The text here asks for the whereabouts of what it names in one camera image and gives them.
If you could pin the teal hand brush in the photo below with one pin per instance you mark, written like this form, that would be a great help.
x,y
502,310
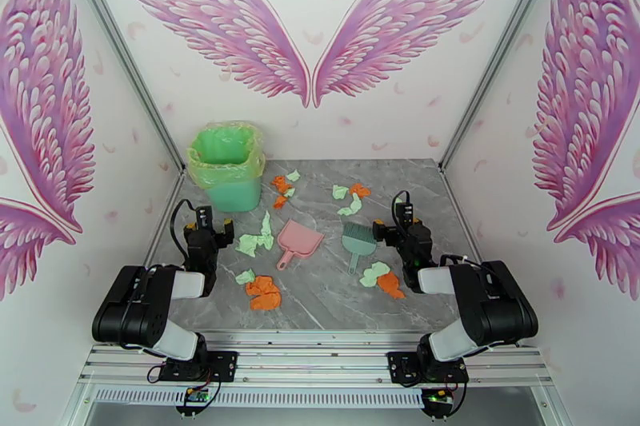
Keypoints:
x,y
359,240

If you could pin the large green paper scrap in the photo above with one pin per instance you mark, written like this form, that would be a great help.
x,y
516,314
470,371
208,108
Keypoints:
x,y
252,244

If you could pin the small green paper scrap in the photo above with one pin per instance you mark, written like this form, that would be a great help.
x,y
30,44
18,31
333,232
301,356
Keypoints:
x,y
245,277
289,192
293,175

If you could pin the small orange paper scrap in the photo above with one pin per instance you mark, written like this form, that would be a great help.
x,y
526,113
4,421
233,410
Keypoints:
x,y
280,202

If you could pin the large orange paper scrap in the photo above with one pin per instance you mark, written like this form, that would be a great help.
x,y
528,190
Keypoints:
x,y
262,293

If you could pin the pink plastic dustpan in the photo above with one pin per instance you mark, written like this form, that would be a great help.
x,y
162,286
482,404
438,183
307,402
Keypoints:
x,y
300,240

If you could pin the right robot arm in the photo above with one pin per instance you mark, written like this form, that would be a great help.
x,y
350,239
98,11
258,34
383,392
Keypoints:
x,y
495,309

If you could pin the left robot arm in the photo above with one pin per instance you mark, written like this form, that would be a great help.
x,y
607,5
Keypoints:
x,y
130,304

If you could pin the green plastic trash bin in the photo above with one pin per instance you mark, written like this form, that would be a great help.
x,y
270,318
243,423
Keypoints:
x,y
232,197

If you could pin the left controller board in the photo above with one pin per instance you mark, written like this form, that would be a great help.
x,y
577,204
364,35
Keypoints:
x,y
196,395

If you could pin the controller board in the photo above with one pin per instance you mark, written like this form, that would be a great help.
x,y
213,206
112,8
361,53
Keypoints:
x,y
440,395
196,395

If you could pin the right controller board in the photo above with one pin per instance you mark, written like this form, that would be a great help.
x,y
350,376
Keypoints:
x,y
440,395

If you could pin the white perforated strip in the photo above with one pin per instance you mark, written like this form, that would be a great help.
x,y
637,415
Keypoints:
x,y
300,397

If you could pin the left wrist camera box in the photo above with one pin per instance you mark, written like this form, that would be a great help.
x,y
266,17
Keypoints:
x,y
203,218

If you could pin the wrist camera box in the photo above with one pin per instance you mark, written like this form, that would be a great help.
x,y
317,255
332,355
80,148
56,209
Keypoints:
x,y
405,213
203,218

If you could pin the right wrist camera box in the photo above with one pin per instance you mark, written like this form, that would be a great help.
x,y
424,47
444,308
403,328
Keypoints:
x,y
405,213

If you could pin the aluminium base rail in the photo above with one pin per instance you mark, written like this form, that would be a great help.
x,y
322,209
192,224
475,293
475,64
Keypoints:
x,y
310,357

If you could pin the aluminium frame post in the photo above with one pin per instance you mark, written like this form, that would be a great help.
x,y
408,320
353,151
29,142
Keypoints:
x,y
125,60
500,60

